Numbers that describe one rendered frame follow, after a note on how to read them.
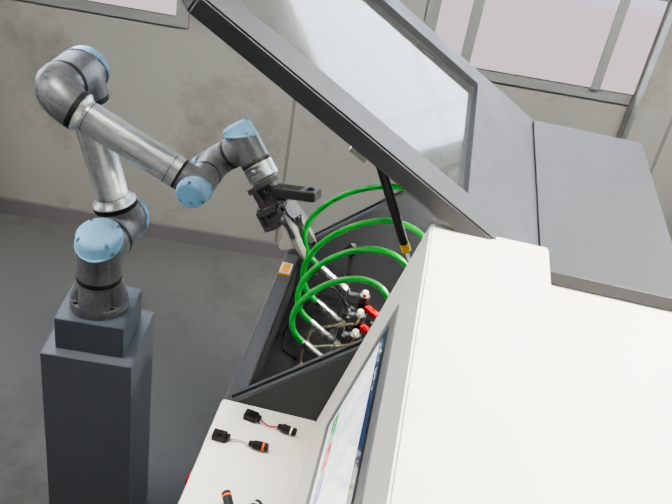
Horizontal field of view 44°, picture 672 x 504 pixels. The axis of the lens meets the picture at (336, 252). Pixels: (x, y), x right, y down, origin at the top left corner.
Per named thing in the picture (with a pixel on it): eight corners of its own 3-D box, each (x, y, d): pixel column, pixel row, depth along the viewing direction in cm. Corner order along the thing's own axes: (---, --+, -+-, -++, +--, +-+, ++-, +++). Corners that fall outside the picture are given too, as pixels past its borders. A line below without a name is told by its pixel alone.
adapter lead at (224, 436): (211, 440, 179) (211, 433, 178) (214, 433, 181) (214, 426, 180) (266, 454, 178) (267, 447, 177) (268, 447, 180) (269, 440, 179)
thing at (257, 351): (279, 295, 255) (285, 252, 246) (293, 298, 255) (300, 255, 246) (221, 442, 204) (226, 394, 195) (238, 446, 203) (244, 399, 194)
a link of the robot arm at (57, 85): (23, 68, 184) (215, 187, 190) (47, 51, 193) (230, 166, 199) (8, 108, 190) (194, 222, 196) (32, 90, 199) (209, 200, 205)
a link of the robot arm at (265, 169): (275, 154, 206) (261, 160, 198) (284, 171, 206) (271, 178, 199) (251, 167, 209) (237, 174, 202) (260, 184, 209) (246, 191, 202)
